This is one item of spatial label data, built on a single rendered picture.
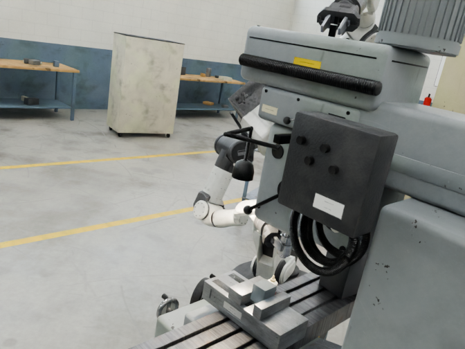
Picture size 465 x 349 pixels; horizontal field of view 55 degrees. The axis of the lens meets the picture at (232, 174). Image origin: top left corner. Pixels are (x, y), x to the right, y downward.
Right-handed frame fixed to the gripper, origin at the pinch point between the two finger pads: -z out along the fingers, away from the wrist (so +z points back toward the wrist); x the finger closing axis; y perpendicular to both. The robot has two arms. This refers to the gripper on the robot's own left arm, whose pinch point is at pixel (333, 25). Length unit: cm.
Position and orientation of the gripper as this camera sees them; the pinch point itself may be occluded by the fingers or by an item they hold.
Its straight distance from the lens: 136.3
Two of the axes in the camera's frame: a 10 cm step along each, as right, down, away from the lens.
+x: -8.8, -2.8, 3.9
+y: -0.8, -7.2, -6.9
